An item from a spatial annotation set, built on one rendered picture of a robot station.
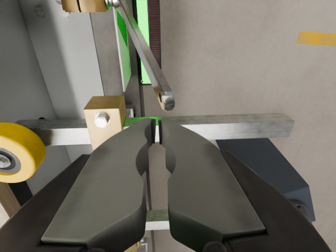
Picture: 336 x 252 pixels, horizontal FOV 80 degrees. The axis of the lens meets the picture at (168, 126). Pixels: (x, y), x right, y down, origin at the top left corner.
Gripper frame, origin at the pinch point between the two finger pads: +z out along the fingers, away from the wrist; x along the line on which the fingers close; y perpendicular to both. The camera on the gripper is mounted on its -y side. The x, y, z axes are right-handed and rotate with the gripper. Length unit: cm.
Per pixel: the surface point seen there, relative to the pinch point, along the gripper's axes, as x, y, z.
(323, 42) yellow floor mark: 89, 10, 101
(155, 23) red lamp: -0.1, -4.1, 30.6
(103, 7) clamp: -5.6, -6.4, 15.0
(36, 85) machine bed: -27.9, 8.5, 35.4
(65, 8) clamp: -9.4, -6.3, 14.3
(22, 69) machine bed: -27.9, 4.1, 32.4
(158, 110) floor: -1, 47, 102
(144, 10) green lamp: -1.9, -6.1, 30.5
